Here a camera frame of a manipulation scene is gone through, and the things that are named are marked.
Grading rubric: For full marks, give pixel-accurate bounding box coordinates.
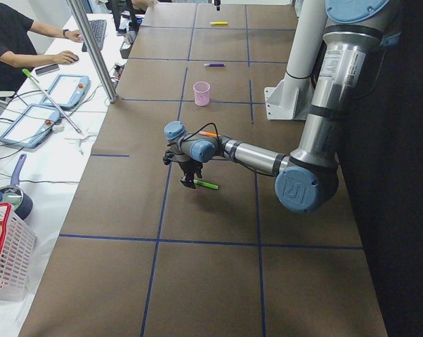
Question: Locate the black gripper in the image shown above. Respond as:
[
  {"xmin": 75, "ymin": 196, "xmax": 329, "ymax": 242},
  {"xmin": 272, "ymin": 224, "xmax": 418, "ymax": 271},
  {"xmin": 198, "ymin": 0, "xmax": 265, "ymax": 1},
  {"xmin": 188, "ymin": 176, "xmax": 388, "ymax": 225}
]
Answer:
[
  {"xmin": 213, "ymin": 0, "xmax": 221, "ymax": 11},
  {"xmin": 179, "ymin": 159, "xmax": 202, "ymax": 189}
]

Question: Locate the green highlighter pen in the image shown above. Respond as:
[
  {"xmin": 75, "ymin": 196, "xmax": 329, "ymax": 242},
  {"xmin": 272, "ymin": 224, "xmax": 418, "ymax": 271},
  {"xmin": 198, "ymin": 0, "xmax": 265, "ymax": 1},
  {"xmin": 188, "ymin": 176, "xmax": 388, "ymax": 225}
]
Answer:
[{"xmin": 193, "ymin": 179, "xmax": 219, "ymax": 190}]

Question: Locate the yellow highlighter pen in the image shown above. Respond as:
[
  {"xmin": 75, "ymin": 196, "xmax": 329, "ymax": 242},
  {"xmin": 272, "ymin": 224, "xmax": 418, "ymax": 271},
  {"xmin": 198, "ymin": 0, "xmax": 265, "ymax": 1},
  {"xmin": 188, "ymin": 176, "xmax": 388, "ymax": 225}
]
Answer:
[{"xmin": 210, "ymin": 21, "xmax": 228, "ymax": 26}]

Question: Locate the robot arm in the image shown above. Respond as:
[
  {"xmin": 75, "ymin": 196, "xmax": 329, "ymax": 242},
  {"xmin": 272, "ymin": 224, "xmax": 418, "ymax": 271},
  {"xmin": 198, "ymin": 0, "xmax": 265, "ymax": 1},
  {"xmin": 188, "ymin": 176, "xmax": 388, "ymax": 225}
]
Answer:
[{"xmin": 163, "ymin": 1, "xmax": 403, "ymax": 213}]

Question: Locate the orange highlighter pen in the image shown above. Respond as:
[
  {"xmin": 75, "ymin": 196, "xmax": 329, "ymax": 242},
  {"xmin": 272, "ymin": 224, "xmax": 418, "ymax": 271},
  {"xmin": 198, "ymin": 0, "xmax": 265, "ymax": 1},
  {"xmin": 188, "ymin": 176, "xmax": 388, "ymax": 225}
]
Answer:
[{"xmin": 199, "ymin": 131, "xmax": 219, "ymax": 138}]

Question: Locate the purple highlighter pen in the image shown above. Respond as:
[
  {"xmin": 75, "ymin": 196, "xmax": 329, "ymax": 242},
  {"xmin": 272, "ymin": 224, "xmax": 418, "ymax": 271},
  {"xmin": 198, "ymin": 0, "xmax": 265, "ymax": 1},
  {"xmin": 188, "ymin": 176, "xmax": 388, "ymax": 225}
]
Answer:
[{"xmin": 203, "ymin": 62, "xmax": 226, "ymax": 67}]

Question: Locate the pink mesh pen holder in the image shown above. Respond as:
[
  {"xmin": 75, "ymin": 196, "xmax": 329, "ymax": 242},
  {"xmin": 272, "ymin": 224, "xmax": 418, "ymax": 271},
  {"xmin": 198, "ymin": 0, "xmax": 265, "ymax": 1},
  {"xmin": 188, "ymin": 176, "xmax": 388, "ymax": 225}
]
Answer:
[{"xmin": 193, "ymin": 81, "xmax": 211, "ymax": 107}]

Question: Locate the white pillar with base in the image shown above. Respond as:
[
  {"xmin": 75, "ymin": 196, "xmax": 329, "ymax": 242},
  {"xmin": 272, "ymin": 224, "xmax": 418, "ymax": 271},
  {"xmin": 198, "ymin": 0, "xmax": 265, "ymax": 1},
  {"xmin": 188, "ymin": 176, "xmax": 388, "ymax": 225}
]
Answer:
[{"xmin": 264, "ymin": 0, "xmax": 327, "ymax": 120}]

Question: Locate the black keyboard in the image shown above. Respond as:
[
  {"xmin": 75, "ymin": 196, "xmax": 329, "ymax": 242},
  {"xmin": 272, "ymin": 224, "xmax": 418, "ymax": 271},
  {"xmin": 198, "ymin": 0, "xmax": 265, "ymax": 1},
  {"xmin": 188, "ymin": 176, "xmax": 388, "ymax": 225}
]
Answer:
[{"xmin": 89, "ymin": 20, "xmax": 107, "ymax": 51}]

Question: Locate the upper teach pendant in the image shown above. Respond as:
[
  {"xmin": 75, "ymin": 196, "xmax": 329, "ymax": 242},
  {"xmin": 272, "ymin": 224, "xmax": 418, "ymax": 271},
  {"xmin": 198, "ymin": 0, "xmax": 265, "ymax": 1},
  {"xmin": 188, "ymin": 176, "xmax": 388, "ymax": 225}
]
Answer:
[{"xmin": 46, "ymin": 74, "xmax": 90, "ymax": 110}]

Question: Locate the teach pendant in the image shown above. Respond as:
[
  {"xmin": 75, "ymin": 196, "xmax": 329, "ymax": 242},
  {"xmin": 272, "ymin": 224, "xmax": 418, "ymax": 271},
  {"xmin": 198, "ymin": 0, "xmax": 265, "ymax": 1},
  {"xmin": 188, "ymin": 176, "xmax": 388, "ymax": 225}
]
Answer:
[
  {"xmin": 0, "ymin": 104, "xmax": 61, "ymax": 149},
  {"xmin": 46, "ymin": 74, "xmax": 90, "ymax": 110}
]

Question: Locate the lower teach pendant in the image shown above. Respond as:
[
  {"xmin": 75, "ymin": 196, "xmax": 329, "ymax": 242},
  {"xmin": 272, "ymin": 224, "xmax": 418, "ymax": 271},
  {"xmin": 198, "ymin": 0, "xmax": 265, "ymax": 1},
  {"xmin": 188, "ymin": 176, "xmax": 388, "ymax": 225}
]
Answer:
[{"xmin": 0, "ymin": 104, "xmax": 61, "ymax": 149}]

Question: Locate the black smartphone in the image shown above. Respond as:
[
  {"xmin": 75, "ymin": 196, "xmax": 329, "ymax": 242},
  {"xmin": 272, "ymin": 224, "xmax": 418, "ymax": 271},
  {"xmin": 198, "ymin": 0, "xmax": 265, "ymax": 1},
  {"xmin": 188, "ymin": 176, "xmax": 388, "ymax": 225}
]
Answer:
[{"xmin": 35, "ymin": 64, "xmax": 60, "ymax": 76}]

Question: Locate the blue frying pan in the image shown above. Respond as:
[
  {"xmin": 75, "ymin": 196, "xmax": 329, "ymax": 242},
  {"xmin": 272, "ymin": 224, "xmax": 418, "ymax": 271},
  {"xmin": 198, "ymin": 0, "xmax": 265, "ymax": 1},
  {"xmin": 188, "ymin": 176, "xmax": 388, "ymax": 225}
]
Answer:
[{"xmin": 0, "ymin": 154, "xmax": 33, "ymax": 220}]

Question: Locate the white red plastic basket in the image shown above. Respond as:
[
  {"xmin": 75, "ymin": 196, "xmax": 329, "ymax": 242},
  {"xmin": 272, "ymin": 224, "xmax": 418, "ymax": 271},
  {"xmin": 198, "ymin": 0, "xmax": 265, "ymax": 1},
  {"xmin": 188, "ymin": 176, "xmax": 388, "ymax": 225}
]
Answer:
[{"xmin": 0, "ymin": 203, "xmax": 36, "ymax": 305}]

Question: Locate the metal rod green tip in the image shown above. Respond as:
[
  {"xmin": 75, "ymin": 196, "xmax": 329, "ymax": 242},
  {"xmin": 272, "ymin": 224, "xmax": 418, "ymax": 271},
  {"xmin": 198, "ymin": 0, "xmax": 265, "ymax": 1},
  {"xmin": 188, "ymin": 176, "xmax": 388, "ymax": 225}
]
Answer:
[{"xmin": 22, "ymin": 68, "xmax": 84, "ymax": 136}]

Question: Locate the person in black shirt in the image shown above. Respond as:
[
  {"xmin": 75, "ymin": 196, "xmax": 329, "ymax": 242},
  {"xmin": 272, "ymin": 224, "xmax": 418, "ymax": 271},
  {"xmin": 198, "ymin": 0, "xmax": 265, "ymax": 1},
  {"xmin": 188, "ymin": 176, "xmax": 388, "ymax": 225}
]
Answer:
[{"xmin": 0, "ymin": 3, "xmax": 82, "ymax": 91}]

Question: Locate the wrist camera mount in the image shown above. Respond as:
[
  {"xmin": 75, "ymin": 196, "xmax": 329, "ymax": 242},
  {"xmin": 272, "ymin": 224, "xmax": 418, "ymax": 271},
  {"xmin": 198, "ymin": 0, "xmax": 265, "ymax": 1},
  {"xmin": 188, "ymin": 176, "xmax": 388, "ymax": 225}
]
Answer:
[{"xmin": 162, "ymin": 149, "xmax": 186, "ymax": 165}]

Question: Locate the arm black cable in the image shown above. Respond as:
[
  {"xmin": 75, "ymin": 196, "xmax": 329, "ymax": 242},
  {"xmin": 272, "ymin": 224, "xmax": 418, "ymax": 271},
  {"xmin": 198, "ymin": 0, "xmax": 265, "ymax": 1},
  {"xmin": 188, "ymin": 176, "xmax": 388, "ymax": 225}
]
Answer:
[{"xmin": 167, "ymin": 122, "xmax": 279, "ymax": 176}]

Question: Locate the aluminium frame post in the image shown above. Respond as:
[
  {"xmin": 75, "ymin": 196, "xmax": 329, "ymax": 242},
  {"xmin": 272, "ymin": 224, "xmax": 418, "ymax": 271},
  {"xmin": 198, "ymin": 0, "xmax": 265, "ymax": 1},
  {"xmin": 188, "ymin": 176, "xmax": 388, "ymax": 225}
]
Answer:
[{"xmin": 67, "ymin": 0, "xmax": 118, "ymax": 103}]

